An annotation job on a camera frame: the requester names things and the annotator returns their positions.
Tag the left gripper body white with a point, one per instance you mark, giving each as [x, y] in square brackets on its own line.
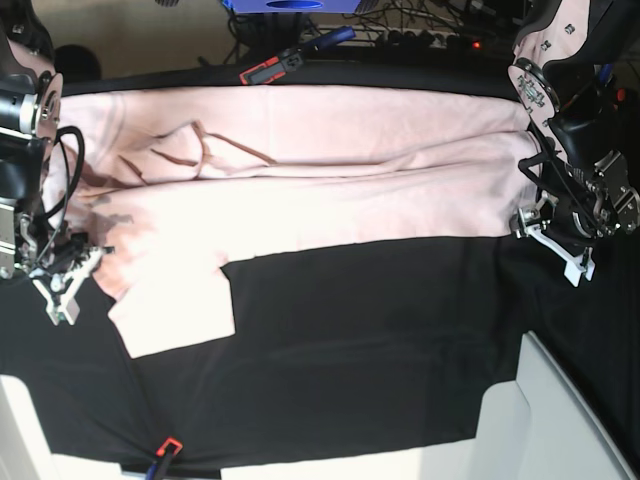
[542, 222]

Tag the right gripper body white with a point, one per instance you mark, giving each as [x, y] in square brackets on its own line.
[59, 276]

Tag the pink T-shirt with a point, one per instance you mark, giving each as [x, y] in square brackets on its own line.
[180, 182]

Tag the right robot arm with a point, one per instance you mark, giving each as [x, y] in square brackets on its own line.
[31, 92]

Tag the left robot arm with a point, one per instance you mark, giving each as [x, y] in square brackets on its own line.
[562, 73]

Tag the black table cloth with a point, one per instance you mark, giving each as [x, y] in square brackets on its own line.
[338, 351]

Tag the black power strip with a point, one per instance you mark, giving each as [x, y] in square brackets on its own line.
[381, 36]

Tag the red black clamp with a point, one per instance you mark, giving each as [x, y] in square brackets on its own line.
[293, 59]

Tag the blue plastic box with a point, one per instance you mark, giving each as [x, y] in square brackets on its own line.
[301, 6]

